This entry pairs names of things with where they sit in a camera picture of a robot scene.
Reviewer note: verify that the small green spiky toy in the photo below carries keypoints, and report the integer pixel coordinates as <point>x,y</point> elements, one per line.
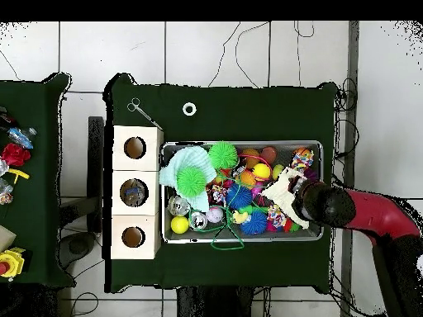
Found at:
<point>191,181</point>

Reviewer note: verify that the large green spiky toy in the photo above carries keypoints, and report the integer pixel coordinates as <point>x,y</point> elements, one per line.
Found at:
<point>223,155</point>

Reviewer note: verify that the light blue muslin cloth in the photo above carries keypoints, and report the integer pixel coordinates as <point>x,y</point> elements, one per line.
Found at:
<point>195,158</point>

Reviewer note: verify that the cream knitted cloth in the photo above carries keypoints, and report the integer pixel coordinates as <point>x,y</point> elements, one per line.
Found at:
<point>281,194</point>

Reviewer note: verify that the clear bottle blue label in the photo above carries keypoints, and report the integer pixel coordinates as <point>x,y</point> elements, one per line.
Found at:
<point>133,192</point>

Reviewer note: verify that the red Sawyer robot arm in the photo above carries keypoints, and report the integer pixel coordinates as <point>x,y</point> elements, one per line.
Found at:
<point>380,214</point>

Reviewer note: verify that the wooden box with three holes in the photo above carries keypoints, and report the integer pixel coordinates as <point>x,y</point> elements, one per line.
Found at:
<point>152,185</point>

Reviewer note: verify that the blue spiky ball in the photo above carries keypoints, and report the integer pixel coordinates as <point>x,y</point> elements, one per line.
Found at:
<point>238,196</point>

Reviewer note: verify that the yellow smiley ball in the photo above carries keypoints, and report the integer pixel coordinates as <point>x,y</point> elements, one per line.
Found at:
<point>261,171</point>

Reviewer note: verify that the plain yellow ball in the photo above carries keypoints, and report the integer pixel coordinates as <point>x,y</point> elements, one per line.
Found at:
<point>179,224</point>

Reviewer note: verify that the brown football toy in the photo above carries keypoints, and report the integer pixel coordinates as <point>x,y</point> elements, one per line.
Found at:
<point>268,154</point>

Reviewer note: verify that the dark green tablecloth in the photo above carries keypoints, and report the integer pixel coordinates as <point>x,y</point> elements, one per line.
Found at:
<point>39,198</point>
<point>248,115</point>

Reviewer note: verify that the colourful spotted cloth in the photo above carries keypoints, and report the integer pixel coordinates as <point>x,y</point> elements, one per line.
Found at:
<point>302,160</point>

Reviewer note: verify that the silver scissors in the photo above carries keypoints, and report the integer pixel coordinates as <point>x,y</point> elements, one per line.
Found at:
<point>142,112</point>

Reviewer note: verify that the black upright panel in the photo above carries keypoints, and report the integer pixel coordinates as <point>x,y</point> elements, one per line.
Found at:
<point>96,148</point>

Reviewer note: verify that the yellow plastic piece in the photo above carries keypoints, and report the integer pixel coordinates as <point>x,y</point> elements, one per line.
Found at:
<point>19,173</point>

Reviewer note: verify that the blue and clear packet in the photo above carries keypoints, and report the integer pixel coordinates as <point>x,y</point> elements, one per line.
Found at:
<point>21,137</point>

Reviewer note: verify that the red crumpled item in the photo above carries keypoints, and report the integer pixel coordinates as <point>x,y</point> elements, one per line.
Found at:
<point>15,154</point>

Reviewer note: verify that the clear plastic packet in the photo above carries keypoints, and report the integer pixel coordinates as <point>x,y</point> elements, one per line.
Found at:
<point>6,193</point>

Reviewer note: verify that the beige box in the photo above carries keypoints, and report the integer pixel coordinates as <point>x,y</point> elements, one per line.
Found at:
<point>6,237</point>

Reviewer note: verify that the yellow emergency stop button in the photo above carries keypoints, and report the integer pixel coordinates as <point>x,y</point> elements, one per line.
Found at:
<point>11,262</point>

